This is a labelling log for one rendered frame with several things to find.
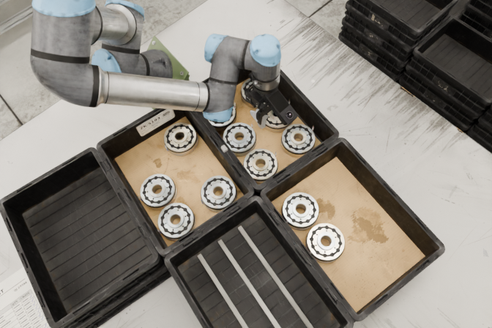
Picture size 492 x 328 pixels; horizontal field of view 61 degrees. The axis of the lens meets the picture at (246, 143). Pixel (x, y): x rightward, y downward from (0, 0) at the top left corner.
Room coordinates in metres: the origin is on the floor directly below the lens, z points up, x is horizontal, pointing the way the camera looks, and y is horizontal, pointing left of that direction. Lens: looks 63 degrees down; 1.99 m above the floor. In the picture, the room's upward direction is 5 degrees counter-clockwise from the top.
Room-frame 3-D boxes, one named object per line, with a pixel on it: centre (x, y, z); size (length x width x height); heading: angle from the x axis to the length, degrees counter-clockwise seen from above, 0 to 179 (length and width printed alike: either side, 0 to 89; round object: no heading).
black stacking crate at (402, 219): (0.29, -0.25, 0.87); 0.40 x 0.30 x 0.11; 30
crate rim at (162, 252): (0.48, 0.21, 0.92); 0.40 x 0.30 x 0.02; 30
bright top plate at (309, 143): (0.57, -0.16, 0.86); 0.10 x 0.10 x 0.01
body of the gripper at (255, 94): (0.67, -0.07, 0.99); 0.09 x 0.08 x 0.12; 38
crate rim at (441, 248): (0.29, -0.25, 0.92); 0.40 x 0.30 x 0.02; 30
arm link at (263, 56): (0.66, -0.07, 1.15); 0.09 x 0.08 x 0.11; 69
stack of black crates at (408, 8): (1.40, -0.78, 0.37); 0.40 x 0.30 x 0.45; 37
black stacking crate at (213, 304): (0.14, 0.01, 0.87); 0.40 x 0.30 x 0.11; 30
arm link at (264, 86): (0.66, -0.07, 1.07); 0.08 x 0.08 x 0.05
